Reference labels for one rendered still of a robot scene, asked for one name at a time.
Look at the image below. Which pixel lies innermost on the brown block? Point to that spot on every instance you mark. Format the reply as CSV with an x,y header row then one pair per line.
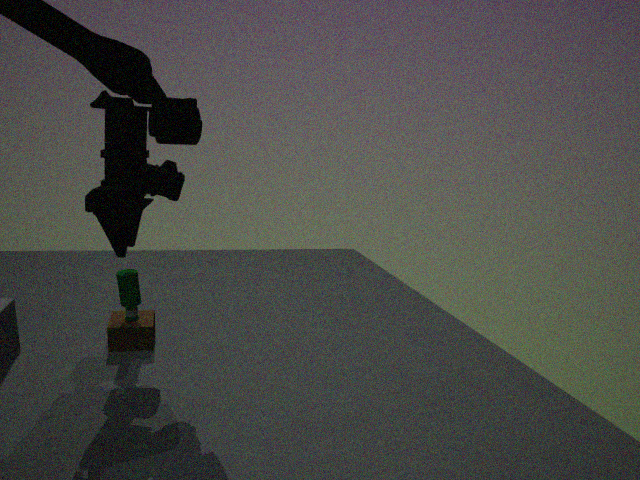
x,y
124,336

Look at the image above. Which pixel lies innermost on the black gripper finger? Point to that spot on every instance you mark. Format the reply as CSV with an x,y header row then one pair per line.
x,y
116,226
134,226

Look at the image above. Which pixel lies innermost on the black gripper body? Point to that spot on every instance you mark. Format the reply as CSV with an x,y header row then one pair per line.
x,y
117,192

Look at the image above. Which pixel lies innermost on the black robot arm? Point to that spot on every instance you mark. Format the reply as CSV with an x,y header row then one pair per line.
x,y
127,71

